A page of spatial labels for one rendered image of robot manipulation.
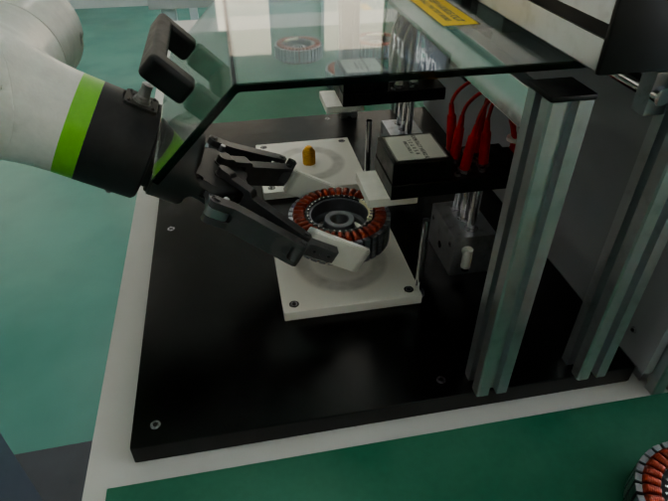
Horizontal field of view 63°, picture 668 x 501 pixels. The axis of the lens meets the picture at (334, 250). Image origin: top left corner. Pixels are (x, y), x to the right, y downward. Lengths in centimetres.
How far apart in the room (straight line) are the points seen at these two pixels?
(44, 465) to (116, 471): 99
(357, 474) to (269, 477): 7
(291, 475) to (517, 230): 27
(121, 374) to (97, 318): 123
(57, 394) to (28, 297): 45
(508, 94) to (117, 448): 43
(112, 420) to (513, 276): 38
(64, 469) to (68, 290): 68
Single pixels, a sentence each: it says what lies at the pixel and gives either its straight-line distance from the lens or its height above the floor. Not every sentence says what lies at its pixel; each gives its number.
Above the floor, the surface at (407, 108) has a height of 87.
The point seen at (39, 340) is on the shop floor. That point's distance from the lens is 183.
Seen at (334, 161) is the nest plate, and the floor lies 78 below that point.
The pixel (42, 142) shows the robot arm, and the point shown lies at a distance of 51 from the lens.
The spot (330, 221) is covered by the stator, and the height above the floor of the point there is 84.
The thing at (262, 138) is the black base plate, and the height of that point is 77.
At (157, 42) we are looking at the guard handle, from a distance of 42.
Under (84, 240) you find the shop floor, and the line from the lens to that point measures 218.
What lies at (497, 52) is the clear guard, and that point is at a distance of 39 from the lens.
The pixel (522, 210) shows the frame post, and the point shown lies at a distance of 40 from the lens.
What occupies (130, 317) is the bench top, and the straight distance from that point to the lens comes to 65.
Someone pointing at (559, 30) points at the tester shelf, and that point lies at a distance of 39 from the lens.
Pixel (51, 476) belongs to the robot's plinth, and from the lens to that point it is 149.
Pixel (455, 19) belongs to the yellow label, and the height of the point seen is 107.
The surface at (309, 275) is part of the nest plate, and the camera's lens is 61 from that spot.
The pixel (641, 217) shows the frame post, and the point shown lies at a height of 95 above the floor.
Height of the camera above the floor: 118
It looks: 37 degrees down
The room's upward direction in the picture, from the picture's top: straight up
